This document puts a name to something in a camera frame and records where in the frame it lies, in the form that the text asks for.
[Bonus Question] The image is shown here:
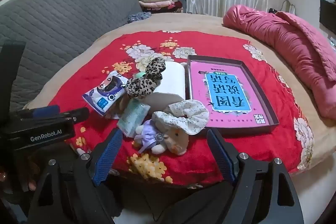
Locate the grey quilted sofa back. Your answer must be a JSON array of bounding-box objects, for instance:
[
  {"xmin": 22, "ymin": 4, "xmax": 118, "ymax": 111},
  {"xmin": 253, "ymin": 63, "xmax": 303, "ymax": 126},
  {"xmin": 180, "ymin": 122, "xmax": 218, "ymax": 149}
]
[{"xmin": 0, "ymin": 0, "xmax": 141, "ymax": 109}]

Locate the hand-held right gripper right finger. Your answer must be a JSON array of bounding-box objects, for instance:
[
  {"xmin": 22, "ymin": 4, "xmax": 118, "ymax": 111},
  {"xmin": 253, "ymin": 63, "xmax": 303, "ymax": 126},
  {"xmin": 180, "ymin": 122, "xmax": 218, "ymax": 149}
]
[{"xmin": 206, "ymin": 128, "xmax": 305, "ymax": 224}]

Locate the blue white packet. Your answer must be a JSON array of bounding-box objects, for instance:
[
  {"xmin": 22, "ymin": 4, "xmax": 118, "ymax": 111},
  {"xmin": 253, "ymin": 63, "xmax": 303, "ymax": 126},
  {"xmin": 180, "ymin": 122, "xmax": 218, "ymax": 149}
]
[{"xmin": 82, "ymin": 70, "xmax": 127, "ymax": 117}]

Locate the blue knitted cloth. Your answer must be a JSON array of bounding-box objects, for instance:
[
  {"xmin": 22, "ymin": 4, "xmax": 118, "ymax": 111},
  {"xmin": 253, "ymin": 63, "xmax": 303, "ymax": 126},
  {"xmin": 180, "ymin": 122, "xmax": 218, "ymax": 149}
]
[{"xmin": 128, "ymin": 11, "xmax": 153, "ymax": 24}]

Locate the white toilet paper roll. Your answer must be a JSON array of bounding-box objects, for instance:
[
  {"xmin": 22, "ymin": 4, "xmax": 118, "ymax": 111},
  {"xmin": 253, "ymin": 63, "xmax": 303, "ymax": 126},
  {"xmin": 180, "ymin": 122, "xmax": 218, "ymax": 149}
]
[{"xmin": 143, "ymin": 61, "xmax": 187, "ymax": 113}]

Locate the pile of folded clothes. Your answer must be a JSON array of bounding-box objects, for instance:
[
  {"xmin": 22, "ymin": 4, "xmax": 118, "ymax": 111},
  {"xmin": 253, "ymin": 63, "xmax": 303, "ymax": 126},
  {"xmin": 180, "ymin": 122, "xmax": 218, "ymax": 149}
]
[{"xmin": 138, "ymin": 0, "xmax": 184, "ymax": 14}]

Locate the pink book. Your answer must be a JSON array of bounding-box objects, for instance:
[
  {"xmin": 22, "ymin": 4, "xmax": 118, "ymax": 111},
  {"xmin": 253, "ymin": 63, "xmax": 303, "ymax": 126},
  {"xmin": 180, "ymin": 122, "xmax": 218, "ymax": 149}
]
[{"xmin": 189, "ymin": 61, "xmax": 265, "ymax": 126}]

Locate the black television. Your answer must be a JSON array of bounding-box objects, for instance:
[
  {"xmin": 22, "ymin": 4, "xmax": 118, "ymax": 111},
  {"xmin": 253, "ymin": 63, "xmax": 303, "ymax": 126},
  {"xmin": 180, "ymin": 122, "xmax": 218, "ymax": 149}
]
[{"xmin": 320, "ymin": 0, "xmax": 336, "ymax": 33}]

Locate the dark shallow box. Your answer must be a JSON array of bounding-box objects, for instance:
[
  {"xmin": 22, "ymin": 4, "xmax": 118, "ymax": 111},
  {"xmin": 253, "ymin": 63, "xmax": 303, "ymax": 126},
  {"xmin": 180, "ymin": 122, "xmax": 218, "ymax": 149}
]
[{"xmin": 184, "ymin": 55, "xmax": 279, "ymax": 135}]

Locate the pale green tissue packet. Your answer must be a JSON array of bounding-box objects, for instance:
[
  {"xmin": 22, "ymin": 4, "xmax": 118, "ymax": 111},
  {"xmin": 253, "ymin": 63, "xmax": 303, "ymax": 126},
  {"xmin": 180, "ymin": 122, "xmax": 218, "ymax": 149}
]
[{"xmin": 117, "ymin": 98, "xmax": 151, "ymax": 138}]

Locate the red floral blanket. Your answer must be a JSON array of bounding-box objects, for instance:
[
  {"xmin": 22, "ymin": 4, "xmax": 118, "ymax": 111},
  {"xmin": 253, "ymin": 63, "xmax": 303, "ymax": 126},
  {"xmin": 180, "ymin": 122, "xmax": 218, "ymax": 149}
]
[{"xmin": 49, "ymin": 30, "xmax": 315, "ymax": 188}]

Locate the tan bed sheet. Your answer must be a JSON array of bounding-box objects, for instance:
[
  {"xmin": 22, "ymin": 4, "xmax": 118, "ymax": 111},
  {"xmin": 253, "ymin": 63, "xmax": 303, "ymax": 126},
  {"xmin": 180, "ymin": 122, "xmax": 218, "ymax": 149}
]
[{"xmin": 25, "ymin": 13, "xmax": 336, "ymax": 177}]

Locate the plush bunny toy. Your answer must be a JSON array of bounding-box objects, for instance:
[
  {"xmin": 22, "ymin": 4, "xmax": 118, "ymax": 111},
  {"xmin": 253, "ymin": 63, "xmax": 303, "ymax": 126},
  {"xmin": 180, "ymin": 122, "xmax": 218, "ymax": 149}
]
[{"xmin": 134, "ymin": 119, "xmax": 190, "ymax": 156}]

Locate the person's left hand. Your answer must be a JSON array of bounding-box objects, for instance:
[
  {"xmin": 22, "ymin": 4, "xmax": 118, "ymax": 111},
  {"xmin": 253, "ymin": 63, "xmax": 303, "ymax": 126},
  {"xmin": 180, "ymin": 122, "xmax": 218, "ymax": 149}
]
[{"xmin": 24, "ymin": 177, "xmax": 37, "ymax": 191}]

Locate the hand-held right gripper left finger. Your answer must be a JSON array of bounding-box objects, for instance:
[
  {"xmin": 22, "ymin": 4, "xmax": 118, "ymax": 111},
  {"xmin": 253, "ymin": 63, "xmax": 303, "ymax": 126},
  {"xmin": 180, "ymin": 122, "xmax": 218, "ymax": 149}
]
[{"xmin": 28, "ymin": 128, "xmax": 124, "ymax": 224}]

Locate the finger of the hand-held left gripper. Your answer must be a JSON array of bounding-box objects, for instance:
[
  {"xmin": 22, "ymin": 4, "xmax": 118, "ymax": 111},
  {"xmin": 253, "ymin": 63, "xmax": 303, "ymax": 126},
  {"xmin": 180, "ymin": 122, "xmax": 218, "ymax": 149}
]
[
  {"xmin": 22, "ymin": 105, "xmax": 61, "ymax": 118},
  {"xmin": 59, "ymin": 108, "xmax": 90, "ymax": 123}
]

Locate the white floral scrunchie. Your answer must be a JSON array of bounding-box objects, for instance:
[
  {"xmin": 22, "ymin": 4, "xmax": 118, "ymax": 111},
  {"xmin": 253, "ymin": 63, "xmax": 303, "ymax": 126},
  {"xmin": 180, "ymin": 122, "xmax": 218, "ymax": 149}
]
[{"xmin": 152, "ymin": 99, "xmax": 210, "ymax": 135}]

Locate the pink quilt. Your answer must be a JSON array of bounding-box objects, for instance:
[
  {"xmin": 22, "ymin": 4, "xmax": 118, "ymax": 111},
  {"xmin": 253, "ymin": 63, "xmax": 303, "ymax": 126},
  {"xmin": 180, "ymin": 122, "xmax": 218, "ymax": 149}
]
[{"xmin": 223, "ymin": 5, "xmax": 336, "ymax": 119}]

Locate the leopard print scrunchie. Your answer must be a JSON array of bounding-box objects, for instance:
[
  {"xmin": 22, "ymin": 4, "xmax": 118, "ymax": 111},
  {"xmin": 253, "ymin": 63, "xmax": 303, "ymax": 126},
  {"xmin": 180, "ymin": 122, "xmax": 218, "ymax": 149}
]
[{"xmin": 125, "ymin": 58, "xmax": 166, "ymax": 100}]

